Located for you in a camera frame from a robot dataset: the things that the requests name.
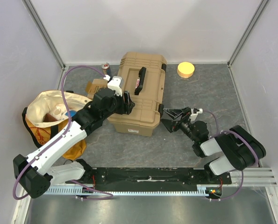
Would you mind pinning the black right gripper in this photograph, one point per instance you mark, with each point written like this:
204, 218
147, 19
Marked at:
178, 121

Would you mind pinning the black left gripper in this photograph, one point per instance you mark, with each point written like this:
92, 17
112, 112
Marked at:
126, 108

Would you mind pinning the tan plastic toolbox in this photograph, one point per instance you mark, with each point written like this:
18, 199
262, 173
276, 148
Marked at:
143, 77

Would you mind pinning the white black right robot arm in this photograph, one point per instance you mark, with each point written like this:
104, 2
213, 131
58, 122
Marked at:
240, 149

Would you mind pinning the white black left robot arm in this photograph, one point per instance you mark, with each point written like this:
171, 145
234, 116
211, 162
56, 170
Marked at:
36, 173

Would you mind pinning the red silver drink can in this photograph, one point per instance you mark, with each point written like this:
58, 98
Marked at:
106, 69

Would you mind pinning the brown cardboard box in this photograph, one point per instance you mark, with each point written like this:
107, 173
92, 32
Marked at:
94, 86

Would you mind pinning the white paper roll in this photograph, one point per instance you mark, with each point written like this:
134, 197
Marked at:
58, 111

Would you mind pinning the yellow canvas tote bag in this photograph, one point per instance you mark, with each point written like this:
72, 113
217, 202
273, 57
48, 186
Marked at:
42, 126

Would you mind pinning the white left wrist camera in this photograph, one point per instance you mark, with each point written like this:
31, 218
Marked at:
115, 83

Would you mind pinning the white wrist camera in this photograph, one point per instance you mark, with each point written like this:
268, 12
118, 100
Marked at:
194, 113
115, 83

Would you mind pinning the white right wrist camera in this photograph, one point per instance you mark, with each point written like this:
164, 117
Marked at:
194, 113

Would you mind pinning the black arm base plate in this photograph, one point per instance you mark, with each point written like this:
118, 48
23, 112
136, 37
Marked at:
106, 176

